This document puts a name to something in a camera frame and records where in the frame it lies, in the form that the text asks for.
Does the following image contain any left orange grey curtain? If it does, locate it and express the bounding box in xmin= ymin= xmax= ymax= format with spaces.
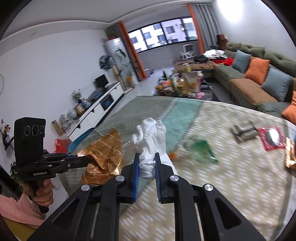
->
xmin=105 ymin=21 xmax=147 ymax=81

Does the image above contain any gold foil snack bag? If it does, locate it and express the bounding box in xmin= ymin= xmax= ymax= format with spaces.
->
xmin=77 ymin=128 xmax=123 ymax=185

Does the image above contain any right orange grey curtain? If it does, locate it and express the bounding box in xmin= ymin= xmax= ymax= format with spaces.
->
xmin=187 ymin=3 xmax=222 ymax=54

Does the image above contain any framed picture on cabinet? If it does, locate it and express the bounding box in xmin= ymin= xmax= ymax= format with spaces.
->
xmin=74 ymin=103 xmax=85 ymax=115

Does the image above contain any left hand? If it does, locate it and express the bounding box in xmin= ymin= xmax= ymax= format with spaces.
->
xmin=22 ymin=179 xmax=54 ymax=207

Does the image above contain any pile of clothes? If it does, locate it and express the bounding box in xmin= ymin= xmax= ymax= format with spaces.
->
xmin=194 ymin=49 xmax=234 ymax=66

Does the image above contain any teal plastic trash bin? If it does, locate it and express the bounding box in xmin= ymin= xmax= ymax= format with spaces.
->
xmin=68 ymin=128 xmax=95 ymax=153

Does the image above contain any red packet with disc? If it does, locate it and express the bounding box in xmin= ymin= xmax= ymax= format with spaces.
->
xmin=257 ymin=126 xmax=285 ymax=151

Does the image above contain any red plastic bag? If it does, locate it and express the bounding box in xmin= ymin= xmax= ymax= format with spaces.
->
xmin=54 ymin=138 xmax=71 ymax=153

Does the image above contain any white standing air conditioner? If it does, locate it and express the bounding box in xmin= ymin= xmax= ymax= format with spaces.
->
xmin=105 ymin=38 xmax=138 ymax=88

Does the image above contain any blue cushion far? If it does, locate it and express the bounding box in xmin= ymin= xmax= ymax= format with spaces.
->
xmin=232 ymin=50 xmax=252 ymax=73

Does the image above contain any cluttered coffee table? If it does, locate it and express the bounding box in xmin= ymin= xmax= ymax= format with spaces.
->
xmin=154 ymin=68 xmax=219 ymax=101

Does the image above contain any black side stand with plants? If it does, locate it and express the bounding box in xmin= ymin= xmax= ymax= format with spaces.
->
xmin=1 ymin=119 xmax=15 ymax=151

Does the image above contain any white office chair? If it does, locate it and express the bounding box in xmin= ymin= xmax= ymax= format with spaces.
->
xmin=180 ymin=44 xmax=195 ymax=59

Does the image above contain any orange cushion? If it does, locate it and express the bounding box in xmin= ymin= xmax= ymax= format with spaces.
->
xmin=244 ymin=58 xmax=270 ymax=85
xmin=281 ymin=91 xmax=296 ymax=125

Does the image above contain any small silver black packet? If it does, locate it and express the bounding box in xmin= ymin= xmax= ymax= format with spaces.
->
xmin=231 ymin=121 xmax=258 ymax=143

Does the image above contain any pink sleeve left forearm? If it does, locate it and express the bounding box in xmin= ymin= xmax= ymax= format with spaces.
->
xmin=1 ymin=194 xmax=46 ymax=228

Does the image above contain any orange cushion near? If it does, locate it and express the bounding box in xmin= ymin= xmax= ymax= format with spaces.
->
xmin=281 ymin=91 xmax=296 ymax=125

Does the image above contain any orange cushion far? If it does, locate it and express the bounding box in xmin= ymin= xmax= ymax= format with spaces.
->
xmin=244 ymin=58 xmax=270 ymax=85

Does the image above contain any tall potted plant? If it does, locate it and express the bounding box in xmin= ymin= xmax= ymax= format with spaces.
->
xmin=115 ymin=48 xmax=139 ymax=88

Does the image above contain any white black tv cabinet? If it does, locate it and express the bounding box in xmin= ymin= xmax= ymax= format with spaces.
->
xmin=65 ymin=82 xmax=124 ymax=141

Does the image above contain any copper foil wrapper under cup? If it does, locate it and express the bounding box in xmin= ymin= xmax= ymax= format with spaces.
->
xmin=285 ymin=137 xmax=296 ymax=170

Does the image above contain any window with black frame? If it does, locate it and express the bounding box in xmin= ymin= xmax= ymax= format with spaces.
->
xmin=128 ymin=17 xmax=198 ymax=53

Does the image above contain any blue cushion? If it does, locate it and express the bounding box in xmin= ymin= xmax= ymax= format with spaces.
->
xmin=232 ymin=50 xmax=252 ymax=73
xmin=261 ymin=67 xmax=293 ymax=102

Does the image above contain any clear green plastic wrapper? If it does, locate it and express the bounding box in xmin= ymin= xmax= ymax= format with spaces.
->
xmin=182 ymin=136 xmax=219 ymax=164

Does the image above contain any blue cushion near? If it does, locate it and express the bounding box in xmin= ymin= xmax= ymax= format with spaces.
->
xmin=261 ymin=67 xmax=293 ymax=102

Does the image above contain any patterned tablecloth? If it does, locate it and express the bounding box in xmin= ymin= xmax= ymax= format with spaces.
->
xmin=58 ymin=95 xmax=296 ymax=241

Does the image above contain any small black monitor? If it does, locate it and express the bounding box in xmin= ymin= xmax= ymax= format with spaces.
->
xmin=94 ymin=74 xmax=108 ymax=89

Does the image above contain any orange peel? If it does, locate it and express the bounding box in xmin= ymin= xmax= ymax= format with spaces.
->
xmin=168 ymin=151 xmax=179 ymax=162

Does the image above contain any orange grey curtain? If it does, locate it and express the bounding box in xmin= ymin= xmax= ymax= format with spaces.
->
xmin=105 ymin=21 xmax=147 ymax=81
xmin=187 ymin=3 xmax=222 ymax=54

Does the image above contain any green brown sectional sofa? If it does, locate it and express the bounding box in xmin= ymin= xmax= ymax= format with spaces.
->
xmin=174 ymin=42 xmax=295 ymax=123

